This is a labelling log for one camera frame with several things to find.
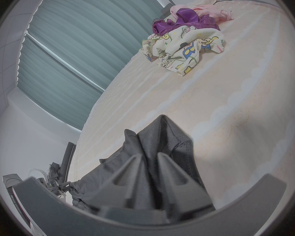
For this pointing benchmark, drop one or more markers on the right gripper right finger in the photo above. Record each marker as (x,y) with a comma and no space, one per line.
(194,200)

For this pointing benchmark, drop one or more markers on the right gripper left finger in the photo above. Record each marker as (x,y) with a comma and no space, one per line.
(118,200)

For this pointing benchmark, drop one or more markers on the black T-shirt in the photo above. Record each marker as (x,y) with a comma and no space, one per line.
(167,141)

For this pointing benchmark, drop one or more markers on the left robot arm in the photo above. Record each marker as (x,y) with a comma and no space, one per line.
(12,179)

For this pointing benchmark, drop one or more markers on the bed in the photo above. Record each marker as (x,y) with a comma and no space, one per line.
(236,95)

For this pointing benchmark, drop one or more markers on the blue-green curtain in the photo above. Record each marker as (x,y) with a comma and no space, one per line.
(51,82)
(100,21)

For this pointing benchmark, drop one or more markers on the white printed garment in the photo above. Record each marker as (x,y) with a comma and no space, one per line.
(182,50)

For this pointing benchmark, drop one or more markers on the purple satin garment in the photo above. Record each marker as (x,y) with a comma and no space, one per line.
(186,16)

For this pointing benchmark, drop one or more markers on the pink garment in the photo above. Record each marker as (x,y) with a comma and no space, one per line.
(218,12)

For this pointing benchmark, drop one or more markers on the grey bedside table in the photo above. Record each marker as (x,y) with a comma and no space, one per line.
(166,9)

